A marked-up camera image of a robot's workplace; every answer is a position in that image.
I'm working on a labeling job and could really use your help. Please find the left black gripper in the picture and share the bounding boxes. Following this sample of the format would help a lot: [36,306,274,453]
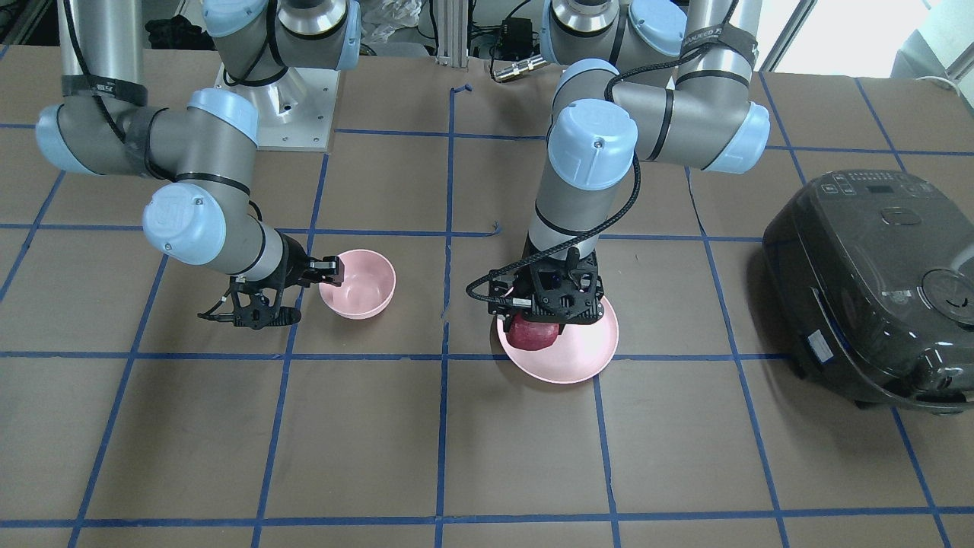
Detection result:
[487,250,605,336]

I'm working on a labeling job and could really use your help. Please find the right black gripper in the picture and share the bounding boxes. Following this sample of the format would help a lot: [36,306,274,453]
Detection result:
[227,234,341,330]

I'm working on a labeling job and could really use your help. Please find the red apple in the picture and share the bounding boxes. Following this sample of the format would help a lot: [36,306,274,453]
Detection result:
[505,314,562,352]

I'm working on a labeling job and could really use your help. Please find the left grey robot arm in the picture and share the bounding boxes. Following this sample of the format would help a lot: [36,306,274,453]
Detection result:
[485,1,770,350]

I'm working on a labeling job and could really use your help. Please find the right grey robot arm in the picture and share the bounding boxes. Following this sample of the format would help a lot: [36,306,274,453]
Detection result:
[35,1,361,330]

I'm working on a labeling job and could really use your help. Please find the pink plate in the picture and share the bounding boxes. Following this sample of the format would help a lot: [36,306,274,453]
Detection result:
[495,298,619,383]

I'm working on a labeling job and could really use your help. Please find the pink bowl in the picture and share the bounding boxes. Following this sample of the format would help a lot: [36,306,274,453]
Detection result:
[319,249,397,320]

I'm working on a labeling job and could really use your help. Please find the dark grey rice cooker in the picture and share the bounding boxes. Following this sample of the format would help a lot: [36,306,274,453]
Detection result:
[762,169,973,414]

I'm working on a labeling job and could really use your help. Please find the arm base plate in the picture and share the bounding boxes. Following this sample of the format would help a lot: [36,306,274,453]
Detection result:
[215,66,343,152]

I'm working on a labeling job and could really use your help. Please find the aluminium frame post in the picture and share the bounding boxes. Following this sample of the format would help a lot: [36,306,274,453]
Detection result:
[431,0,470,72]

